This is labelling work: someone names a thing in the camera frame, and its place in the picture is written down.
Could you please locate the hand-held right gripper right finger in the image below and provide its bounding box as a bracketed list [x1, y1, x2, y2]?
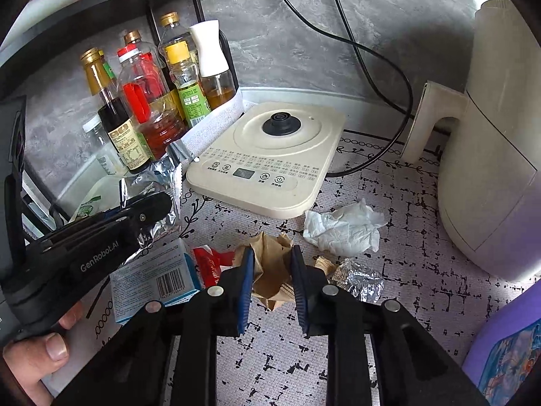
[289, 245, 491, 406]

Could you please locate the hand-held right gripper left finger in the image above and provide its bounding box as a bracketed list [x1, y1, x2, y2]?
[55, 247, 256, 406]

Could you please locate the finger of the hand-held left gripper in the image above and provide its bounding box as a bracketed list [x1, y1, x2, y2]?
[126, 202, 175, 238]
[40, 190, 175, 244]

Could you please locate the silver foil bag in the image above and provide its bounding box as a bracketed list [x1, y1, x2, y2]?
[118, 139, 199, 254]

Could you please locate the brown paper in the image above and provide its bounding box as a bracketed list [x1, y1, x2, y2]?
[234, 232, 297, 311]

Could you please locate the purple plastic bucket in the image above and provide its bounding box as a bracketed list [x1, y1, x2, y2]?
[461, 279, 541, 406]

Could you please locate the person's left hand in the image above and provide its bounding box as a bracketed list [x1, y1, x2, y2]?
[2, 302, 85, 400]

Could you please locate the white container green print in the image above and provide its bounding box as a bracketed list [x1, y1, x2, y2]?
[70, 175, 127, 223]

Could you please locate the small brown paper scrap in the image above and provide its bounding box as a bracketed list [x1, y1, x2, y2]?
[315, 256, 339, 282]

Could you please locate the red white wrapper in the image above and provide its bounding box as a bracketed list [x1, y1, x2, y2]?
[192, 245, 235, 290]

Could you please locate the blue white barcode box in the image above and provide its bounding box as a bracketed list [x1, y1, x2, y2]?
[109, 239, 201, 324]

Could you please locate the silver foil ball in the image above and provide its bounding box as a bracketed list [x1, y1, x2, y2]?
[332, 258, 385, 303]

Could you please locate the clear jar white lid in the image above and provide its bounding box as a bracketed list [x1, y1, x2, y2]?
[81, 114, 120, 177]

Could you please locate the white tissue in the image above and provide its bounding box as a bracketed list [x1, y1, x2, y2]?
[302, 198, 387, 258]

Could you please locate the dark soy sauce bottle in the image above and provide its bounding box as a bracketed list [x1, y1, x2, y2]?
[80, 48, 151, 175]

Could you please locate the red cap oil bottle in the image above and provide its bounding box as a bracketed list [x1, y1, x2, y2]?
[116, 44, 189, 160]

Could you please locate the cream induction cooker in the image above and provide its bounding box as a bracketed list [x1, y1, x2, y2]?
[186, 102, 347, 220]

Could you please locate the yellow cap green label bottle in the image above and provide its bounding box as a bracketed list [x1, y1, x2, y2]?
[164, 42, 212, 128]

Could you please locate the gold cap green label bottle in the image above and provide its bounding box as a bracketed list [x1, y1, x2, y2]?
[99, 50, 118, 82]

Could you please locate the gold cap clear bottle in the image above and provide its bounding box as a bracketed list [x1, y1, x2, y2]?
[123, 29, 154, 59]

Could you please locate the white top oil dispenser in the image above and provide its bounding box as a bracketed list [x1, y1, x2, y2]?
[189, 20, 237, 111]

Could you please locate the tall gold cap bottle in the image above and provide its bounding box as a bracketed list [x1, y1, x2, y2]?
[158, 12, 199, 72]

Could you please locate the black metal kitchen rack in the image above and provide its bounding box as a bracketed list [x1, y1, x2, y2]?
[0, 0, 212, 263]

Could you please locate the white plate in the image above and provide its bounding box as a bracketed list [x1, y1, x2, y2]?
[0, 0, 84, 51]

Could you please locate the white air fryer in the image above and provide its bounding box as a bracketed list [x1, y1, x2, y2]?
[399, 0, 541, 284]

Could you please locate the black power cable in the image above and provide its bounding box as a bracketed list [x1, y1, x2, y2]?
[329, 0, 417, 118]
[264, 0, 414, 177]

